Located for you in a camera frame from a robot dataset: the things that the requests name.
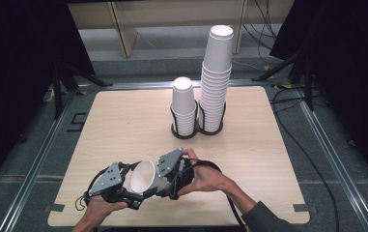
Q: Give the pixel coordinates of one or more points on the dark curtain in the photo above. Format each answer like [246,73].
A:
[11,80]
[352,64]

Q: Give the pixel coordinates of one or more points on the black tape strip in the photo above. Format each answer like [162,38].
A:
[304,208]
[54,208]

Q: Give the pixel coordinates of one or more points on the person's right hand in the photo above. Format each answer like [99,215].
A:
[207,179]

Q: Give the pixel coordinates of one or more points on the black metal stand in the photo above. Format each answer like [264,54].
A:
[59,87]
[300,64]

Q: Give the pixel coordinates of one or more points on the yellow tape piece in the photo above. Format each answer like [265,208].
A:
[267,68]
[283,86]

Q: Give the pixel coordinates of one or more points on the tall stack of white cups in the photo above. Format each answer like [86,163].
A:
[218,54]

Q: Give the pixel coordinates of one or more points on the aluminium floor rail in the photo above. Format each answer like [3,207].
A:
[139,85]
[336,161]
[33,167]

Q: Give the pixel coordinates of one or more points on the light wooden shelf unit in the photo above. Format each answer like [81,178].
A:
[172,13]

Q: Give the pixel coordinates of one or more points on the white paper drinking cup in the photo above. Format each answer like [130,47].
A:
[144,177]

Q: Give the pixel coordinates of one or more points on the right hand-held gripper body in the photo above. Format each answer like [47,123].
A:
[170,161]

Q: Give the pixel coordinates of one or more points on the person's left hand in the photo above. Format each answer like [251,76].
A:
[101,208]

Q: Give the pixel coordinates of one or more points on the short stack of white cups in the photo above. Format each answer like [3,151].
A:
[183,96]

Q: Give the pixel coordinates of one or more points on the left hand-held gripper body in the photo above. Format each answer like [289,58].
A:
[109,180]

